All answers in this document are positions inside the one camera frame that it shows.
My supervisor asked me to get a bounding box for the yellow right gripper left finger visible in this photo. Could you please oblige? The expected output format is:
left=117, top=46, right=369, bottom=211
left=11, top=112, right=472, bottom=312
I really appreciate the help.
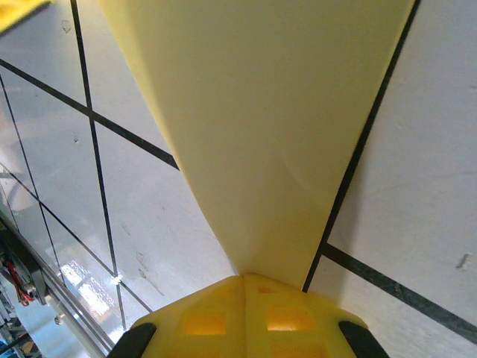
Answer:
left=111, top=274, right=245, bottom=358

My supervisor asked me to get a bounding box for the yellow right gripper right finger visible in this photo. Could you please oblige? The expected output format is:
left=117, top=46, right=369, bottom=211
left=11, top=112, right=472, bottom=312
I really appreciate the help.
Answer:
left=244, top=273, right=388, bottom=358

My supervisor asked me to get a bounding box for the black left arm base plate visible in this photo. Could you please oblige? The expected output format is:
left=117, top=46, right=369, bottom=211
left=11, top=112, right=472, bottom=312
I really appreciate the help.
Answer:
left=0, top=214, right=49, bottom=309

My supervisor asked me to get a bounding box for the yellow cloth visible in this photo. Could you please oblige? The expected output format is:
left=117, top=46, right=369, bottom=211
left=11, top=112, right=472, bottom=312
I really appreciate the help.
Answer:
left=97, top=0, right=417, bottom=294

